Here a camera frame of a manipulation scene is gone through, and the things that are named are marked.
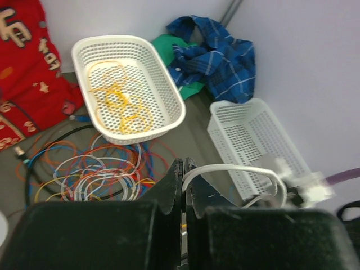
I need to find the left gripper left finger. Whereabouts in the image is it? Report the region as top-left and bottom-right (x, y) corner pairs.
(1, 159), (183, 269)

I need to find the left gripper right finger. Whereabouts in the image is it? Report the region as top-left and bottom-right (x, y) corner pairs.
(184, 176), (359, 269)

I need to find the white thin cable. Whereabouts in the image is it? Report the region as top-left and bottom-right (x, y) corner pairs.
(53, 134), (288, 209)

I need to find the yellow thin cable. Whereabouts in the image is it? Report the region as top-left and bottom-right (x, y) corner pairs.
(105, 83), (154, 134)

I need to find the thin orange cable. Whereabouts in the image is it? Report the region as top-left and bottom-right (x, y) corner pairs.
(85, 59), (141, 130)

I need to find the right white perforated basket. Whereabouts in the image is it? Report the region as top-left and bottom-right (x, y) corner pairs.
(207, 97), (313, 202)

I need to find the white perforated basket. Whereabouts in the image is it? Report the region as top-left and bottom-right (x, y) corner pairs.
(71, 35), (186, 145)
(207, 97), (313, 202)

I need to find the centre white perforated basket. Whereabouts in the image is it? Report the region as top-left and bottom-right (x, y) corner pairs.
(71, 35), (186, 145)

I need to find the blue plaid shirt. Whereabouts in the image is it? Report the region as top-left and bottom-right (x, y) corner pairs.
(166, 15), (256, 103)

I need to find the red printed pillow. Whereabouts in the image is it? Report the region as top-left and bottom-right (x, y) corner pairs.
(1, 1), (84, 150)

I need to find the green cloth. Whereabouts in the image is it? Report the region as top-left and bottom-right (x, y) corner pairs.
(152, 34), (205, 100)

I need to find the black cable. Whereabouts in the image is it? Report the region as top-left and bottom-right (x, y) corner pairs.
(13, 125), (127, 206)

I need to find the grey metal corner post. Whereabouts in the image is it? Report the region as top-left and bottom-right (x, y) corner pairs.
(220, 0), (243, 27)

